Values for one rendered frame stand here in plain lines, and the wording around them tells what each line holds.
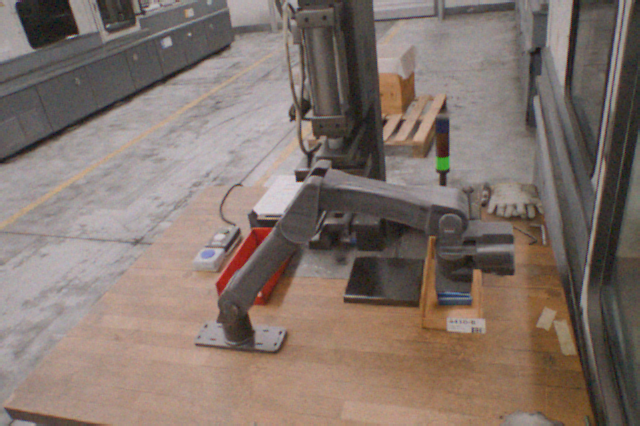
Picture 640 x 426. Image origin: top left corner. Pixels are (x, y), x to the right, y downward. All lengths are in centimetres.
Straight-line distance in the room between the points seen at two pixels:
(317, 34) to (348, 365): 70
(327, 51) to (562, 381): 80
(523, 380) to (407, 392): 21
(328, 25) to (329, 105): 18
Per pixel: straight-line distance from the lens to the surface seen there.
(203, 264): 137
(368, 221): 129
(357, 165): 123
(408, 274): 120
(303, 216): 83
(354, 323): 111
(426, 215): 81
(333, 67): 116
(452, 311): 113
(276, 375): 104
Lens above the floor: 165
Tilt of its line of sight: 29 degrees down
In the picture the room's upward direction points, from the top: 9 degrees counter-clockwise
